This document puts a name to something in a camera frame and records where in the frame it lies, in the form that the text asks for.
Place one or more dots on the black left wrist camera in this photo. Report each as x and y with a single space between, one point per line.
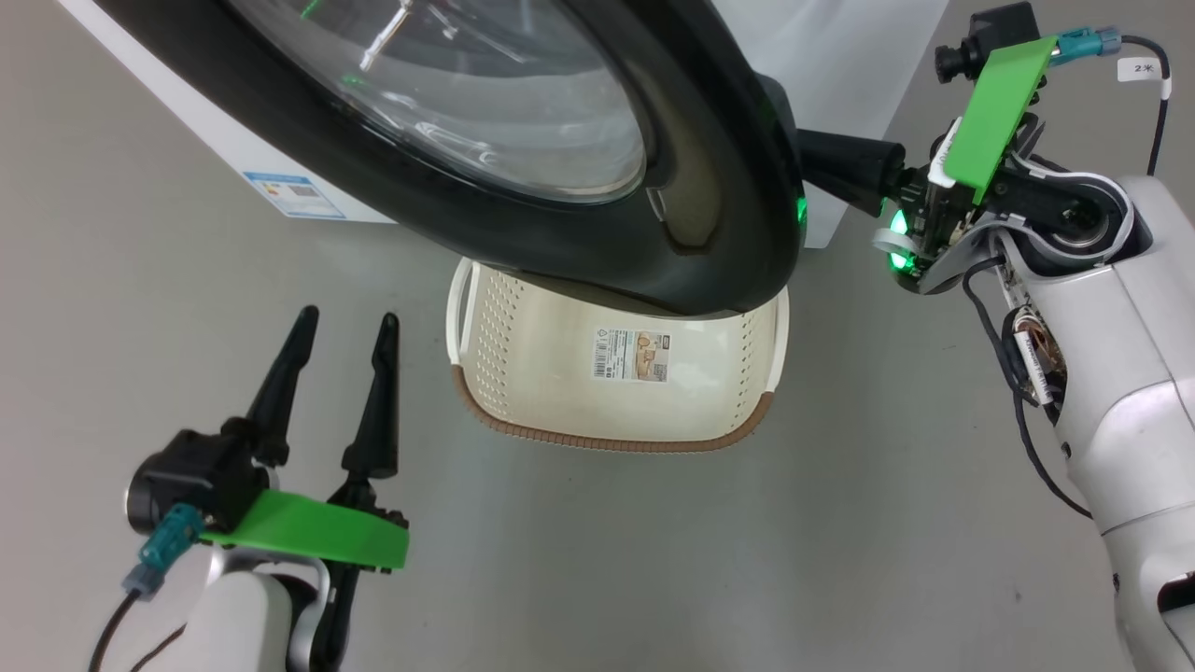
196 471

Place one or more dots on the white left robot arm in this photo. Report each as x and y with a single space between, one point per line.
243 625

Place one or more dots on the white front-load washing machine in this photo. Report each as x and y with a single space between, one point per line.
840 56

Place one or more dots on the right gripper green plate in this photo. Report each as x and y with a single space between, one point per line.
999 112

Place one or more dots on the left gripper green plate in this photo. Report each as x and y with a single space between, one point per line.
317 532

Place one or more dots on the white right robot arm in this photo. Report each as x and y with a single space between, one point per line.
1130 373

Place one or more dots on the cream plastic basket brown rim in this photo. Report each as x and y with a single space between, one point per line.
541 373

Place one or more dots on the paper basket label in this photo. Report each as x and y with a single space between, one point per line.
630 355

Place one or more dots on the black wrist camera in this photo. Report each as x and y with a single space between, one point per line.
990 37
196 471

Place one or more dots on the black round glass washer door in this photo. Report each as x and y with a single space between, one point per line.
579 233

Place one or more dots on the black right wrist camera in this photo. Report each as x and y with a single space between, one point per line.
990 37

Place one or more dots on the blue white energy label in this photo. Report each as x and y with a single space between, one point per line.
294 194

